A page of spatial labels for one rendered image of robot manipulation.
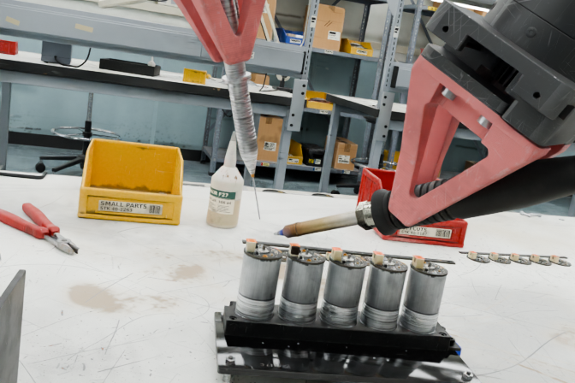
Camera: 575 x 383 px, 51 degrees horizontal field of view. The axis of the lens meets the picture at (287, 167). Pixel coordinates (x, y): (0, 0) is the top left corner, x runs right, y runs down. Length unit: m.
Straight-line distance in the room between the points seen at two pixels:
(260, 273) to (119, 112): 4.39
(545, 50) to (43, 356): 0.30
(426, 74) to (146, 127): 4.53
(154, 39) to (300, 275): 2.25
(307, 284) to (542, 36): 0.20
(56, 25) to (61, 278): 2.15
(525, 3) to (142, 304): 0.31
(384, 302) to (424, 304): 0.03
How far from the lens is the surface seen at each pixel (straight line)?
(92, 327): 0.41
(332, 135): 3.52
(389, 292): 0.40
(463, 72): 0.27
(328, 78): 5.03
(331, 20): 4.58
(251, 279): 0.38
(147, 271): 0.50
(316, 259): 0.39
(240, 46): 0.32
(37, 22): 2.59
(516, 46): 0.26
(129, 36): 2.58
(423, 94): 0.28
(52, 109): 4.76
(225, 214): 0.63
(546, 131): 0.26
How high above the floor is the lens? 0.94
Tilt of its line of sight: 11 degrees down
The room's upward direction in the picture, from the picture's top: 9 degrees clockwise
